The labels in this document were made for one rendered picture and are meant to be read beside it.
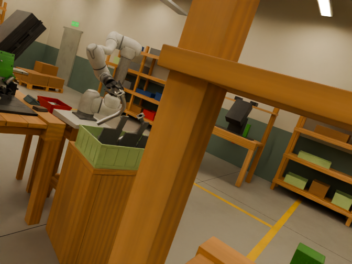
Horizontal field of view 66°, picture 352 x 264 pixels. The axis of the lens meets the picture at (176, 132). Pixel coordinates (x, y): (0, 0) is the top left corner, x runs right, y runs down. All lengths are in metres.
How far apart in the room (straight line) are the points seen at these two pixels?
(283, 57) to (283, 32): 0.58
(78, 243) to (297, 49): 6.09
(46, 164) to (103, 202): 0.63
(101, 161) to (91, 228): 0.51
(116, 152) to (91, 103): 0.87
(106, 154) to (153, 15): 7.62
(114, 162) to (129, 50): 1.12
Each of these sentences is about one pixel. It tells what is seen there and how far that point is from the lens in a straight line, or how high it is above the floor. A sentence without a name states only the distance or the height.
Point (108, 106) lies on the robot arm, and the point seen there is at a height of 1.08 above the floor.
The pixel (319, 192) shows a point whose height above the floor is 0.35.
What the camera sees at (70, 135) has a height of 0.73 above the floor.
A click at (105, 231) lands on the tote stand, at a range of 2.18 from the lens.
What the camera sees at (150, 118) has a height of 0.32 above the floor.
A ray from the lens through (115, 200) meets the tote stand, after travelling 2.06.
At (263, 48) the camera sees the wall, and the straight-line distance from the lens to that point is 7.20.
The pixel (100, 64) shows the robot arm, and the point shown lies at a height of 1.43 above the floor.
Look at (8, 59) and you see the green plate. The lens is 2.74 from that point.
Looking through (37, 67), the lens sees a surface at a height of 0.58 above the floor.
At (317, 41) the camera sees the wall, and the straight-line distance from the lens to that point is 7.00.
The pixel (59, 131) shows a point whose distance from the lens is 2.32.
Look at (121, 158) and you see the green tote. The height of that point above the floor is 0.87.
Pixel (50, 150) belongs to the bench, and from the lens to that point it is 2.36.
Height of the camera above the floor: 1.48
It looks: 10 degrees down
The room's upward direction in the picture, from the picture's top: 19 degrees clockwise
